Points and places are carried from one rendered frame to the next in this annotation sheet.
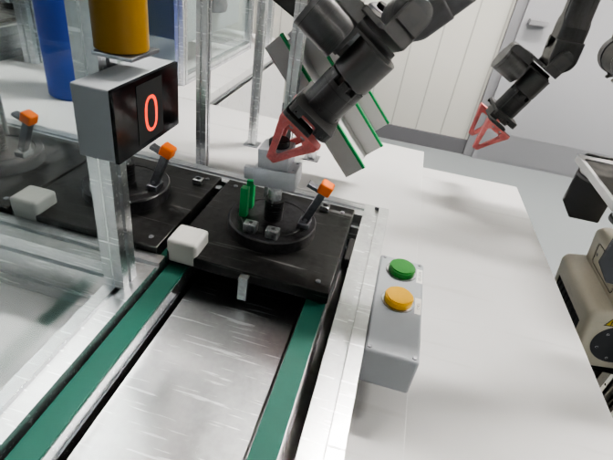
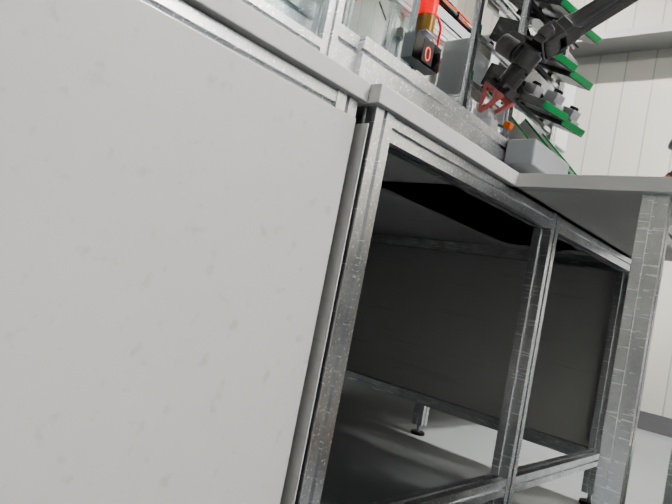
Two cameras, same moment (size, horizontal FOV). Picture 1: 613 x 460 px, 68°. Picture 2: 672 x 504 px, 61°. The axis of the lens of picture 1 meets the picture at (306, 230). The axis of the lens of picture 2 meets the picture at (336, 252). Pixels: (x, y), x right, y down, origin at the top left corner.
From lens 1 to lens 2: 132 cm
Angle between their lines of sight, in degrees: 49
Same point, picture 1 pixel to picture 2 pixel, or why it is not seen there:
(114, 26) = (423, 21)
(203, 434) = not seen: hidden behind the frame
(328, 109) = (508, 77)
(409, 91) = not seen: outside the picture
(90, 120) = (407, 42)
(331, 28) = (509, 43)
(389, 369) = (520, 148)
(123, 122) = (418, 43)
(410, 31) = (543, 35)
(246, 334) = not seen: hidden behind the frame
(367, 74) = (525, 57)
